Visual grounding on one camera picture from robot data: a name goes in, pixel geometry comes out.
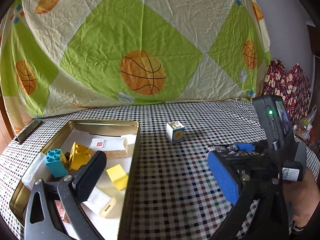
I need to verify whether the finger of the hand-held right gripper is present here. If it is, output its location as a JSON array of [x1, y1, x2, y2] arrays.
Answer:
[[234, 141, 271, 154], [214, 152, 253, 166]]

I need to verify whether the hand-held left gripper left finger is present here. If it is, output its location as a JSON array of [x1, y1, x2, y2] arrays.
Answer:
[[24, 151, 107, 240]]

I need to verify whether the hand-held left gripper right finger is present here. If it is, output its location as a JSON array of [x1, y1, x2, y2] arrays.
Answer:
[[207, 151, 293, 240]]

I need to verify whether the yellow block with eyes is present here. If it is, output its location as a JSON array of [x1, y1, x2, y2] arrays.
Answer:
[[65, 142, 91, 172]]

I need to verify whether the white charger plug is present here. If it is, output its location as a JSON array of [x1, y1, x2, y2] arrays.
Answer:
[[81, 187, 117, 218]]

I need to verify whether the plain yellow cube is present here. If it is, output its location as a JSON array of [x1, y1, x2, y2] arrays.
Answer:
[[106, 164, 129, 191]]

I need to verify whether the teal building block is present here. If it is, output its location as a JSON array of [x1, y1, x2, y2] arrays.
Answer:
[[45, 149, 68, 178]]

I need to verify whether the white box orange patterned lid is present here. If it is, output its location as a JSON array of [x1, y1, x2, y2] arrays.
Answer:
[[87, 135, 128, 159]]

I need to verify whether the brown box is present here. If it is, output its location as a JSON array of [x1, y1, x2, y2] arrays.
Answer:
[[54, 199, 71, 224]]

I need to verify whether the gold metal tin box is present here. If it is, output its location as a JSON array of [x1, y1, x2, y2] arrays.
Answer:
[[9, 119, 141, 240]]

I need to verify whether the clear plastic box green label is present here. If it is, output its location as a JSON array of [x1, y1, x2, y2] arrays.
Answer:
[[22, 152, 50, 190]]

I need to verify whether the person's right forearm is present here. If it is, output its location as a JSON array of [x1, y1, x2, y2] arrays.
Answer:
[[291, 220, 310, 233]]

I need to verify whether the person's right hand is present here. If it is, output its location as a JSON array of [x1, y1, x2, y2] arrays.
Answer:
[[283, 169, 320, 227]]

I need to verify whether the clear plastic bag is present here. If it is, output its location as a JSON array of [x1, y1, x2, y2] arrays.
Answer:
[[292, 105, 318, 140]]

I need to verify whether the checked tablecloth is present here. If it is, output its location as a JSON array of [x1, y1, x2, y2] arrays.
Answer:
[[0, 100, 320, 240]]

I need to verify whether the red printed blanket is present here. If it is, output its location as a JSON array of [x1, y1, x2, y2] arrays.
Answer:
[[261, 59, 313, 130]]

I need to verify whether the white sun print block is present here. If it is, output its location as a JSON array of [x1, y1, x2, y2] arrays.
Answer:
[[166, 121, 185, 143]]

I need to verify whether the black flat bar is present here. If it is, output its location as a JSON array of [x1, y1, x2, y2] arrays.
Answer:
[[16, 120, 42, 144]]

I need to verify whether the dark wooden cabinet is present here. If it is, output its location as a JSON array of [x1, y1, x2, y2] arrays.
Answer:
[[306, 20, 320, 63]]

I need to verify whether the green basketball print sheet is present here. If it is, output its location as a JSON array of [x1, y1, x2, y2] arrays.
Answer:
[[0, 0, 272, 128]]

